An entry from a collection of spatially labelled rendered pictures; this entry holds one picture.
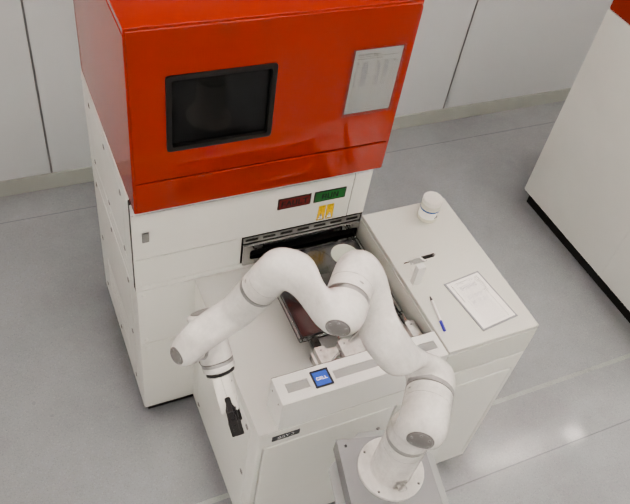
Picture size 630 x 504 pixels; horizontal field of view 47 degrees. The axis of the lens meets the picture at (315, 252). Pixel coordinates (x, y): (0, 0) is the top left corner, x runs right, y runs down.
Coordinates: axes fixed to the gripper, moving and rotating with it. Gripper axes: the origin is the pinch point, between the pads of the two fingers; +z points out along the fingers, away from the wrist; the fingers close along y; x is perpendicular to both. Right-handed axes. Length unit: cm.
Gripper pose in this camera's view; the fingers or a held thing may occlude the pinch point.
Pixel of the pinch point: (236, 424)
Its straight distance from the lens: 194.6
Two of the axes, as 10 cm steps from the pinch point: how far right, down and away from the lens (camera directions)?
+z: 2.6, 9.5, 1.9
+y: 1.5, 1.5, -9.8
